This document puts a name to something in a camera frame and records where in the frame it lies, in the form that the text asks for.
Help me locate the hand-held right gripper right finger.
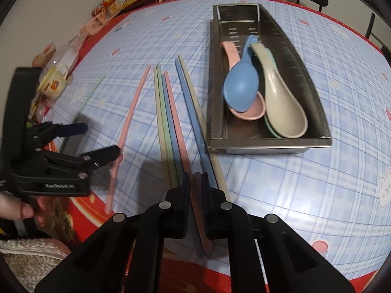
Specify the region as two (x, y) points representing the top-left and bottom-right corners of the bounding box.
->
(202, 172), (356, 293)

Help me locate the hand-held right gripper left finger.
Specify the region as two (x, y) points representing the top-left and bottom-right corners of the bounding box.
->
(33, 174), (191, 293)

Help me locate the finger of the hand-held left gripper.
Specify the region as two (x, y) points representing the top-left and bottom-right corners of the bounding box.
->
(37, 145), (120, 178)
(26, 121), (89, 145)

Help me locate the green chopstick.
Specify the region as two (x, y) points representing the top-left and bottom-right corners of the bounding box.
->
(156, 63), (181, 187)
(59, 75), (106, 153)

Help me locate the pink chopstick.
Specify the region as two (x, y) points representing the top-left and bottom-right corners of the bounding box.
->
(164, 71), (212, 252)
(105, 65), (152, 215)

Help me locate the green spoon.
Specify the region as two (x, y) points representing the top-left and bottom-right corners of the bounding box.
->
(263, 49), (283, 139)

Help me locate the pink spoon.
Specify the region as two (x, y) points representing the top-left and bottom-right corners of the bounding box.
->
(220, 41), (266, 120)

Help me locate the blue spoon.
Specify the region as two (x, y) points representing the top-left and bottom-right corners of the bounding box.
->
(223, 35), (260, 112)

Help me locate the beige spoon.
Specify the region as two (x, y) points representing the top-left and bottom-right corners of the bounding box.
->
(250, 43), (308, 138)

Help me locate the stainless steel utensil tray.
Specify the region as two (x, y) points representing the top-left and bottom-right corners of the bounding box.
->
(206, 4), (333, 155)

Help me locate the person's left forearm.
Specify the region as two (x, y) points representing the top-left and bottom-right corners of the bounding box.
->
(0, 238), (73, 293)

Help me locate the person's left hand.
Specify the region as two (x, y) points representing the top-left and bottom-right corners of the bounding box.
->
(0, 193), (57, 227)

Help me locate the yellow cup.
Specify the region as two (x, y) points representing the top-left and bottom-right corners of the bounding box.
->
(37, 64), (69, 100)

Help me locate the blue plaid table mat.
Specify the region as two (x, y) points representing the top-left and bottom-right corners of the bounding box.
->
(46, 0), (391, 281)

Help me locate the orange snack bag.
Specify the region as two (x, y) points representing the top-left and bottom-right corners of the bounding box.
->
(92, 0), (120, 18)

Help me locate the black metal rack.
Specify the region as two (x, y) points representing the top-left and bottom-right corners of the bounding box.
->
(364, 12), (391, 54)

